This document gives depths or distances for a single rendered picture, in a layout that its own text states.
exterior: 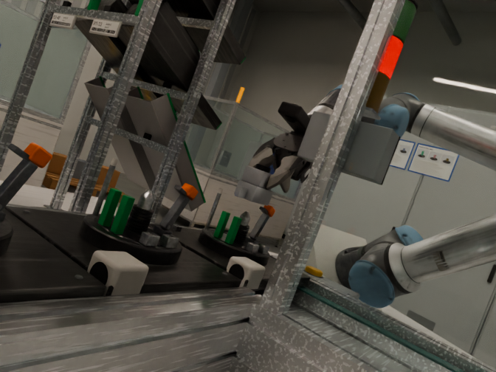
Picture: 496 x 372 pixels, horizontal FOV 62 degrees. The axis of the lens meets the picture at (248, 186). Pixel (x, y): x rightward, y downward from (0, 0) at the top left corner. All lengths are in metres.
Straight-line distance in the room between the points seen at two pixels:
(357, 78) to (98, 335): 0.42
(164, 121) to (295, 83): 10.04
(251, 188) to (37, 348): 0.49
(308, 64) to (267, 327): 10.45
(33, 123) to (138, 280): 4.30
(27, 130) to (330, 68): 7.50
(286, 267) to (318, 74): 10.10
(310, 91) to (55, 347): 10.26
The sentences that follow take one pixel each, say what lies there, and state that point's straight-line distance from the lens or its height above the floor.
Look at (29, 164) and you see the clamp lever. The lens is 0.48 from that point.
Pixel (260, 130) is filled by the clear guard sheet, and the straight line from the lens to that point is 6.46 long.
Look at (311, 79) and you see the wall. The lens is 10.65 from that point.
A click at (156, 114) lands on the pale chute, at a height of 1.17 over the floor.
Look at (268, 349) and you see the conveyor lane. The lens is 0.57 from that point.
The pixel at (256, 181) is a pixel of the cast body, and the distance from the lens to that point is 0.75.
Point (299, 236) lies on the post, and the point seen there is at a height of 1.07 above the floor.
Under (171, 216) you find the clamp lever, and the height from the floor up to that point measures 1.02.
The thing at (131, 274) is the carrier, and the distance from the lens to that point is 0.45.
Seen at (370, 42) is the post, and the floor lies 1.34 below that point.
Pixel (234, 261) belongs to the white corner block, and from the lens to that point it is 0.65.
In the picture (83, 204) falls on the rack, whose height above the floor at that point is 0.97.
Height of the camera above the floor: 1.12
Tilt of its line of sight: 2 degrees down
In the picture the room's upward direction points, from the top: 20 degrees clockwise
